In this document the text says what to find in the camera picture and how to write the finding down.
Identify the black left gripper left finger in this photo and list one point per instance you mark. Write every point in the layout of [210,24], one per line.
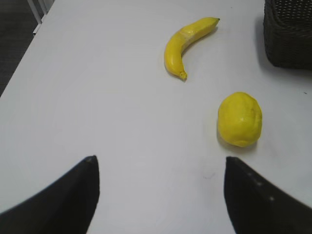
[66,206]

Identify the yellow banana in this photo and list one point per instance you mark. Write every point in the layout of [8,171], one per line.
[181,40]

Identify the black wicker basket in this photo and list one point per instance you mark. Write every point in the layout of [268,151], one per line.
[287,29]

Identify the white table leg frame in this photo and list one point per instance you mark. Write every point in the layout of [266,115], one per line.
[40,9]

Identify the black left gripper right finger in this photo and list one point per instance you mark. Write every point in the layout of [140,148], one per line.
[256,206]

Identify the yellow lemon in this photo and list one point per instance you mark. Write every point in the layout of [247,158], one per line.
[239,120]

